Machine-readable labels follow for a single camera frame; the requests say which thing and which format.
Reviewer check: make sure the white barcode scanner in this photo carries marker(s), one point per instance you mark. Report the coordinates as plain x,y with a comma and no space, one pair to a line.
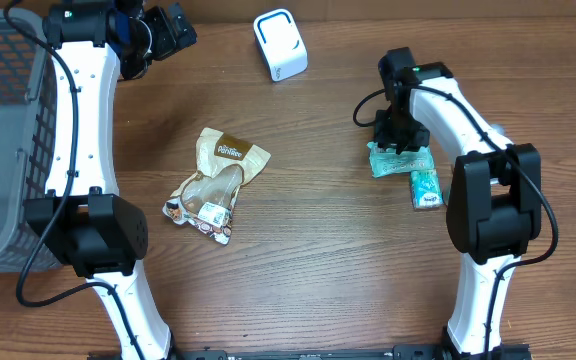
280,44

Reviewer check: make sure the yellow oil bottle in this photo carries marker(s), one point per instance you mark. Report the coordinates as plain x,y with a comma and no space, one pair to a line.
498,128

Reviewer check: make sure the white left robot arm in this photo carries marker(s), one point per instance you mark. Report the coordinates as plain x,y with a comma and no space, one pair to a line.
82,219

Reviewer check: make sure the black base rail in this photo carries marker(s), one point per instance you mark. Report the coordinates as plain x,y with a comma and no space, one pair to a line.
398,352

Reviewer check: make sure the teal Kleenex tissue pack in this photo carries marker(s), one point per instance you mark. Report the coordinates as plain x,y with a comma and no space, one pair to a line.
425,190

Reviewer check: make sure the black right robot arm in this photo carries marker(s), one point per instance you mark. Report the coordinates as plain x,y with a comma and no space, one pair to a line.
494,205

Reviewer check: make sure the brown PaniTree snack pouch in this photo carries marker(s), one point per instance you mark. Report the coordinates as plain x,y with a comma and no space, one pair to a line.
206,200

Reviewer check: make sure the grey plastic basket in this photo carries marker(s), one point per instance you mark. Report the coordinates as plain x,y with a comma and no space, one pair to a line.
27,131

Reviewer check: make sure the teal wipes packet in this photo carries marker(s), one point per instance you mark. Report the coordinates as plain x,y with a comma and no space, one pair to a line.
385,161

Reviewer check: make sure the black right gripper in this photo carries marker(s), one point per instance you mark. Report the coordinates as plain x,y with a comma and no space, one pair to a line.
385,139

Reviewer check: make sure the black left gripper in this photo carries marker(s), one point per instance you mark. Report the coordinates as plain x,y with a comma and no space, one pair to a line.
170,44

